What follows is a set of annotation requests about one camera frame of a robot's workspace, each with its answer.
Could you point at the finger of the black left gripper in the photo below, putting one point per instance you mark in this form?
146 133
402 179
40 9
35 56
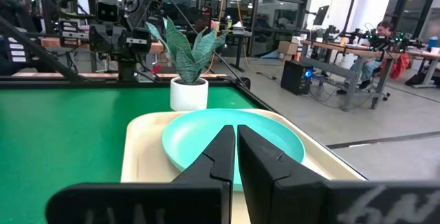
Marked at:
112 42
98 40

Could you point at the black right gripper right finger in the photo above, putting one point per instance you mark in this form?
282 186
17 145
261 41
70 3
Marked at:
275 189

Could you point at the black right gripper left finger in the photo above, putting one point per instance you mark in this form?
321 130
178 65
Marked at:
154 203

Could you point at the turquoise plate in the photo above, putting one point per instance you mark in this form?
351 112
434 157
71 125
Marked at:
206 131

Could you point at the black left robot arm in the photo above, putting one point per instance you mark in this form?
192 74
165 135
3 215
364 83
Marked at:
148 5

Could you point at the beige tray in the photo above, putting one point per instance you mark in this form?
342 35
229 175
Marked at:
144 155

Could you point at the blue cup with lid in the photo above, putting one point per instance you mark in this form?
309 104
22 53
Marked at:
433 42

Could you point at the wooden workbench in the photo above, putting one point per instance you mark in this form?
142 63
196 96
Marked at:
49 42

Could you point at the green snake plant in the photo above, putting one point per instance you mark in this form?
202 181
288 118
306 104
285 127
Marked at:
187 59

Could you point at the black box with white labels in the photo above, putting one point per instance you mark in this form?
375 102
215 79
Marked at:
17 50

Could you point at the green table mat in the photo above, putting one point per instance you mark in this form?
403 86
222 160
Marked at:
62 131

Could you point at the black side table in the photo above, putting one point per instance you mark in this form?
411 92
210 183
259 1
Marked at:
239 36

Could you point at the black computer tower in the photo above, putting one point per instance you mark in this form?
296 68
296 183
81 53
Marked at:
295 77

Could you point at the office chair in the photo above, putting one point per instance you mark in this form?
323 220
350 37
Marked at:
378 93

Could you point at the cardboard box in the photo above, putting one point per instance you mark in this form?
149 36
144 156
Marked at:
288 47

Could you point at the wooden desk with grey legs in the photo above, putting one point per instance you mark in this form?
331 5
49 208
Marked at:
343 50

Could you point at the red cloth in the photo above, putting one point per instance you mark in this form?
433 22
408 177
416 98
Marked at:
398 66

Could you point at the black bag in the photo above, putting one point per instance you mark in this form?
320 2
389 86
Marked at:
417 78

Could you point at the black desk robot arms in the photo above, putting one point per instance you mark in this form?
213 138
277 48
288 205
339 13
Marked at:
378 41

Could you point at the black monitor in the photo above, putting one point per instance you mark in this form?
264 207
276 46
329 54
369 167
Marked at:
321 14

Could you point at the seated person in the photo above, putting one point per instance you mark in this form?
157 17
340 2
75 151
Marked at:
381 33

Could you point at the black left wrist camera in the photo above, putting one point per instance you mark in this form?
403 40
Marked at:
106 11

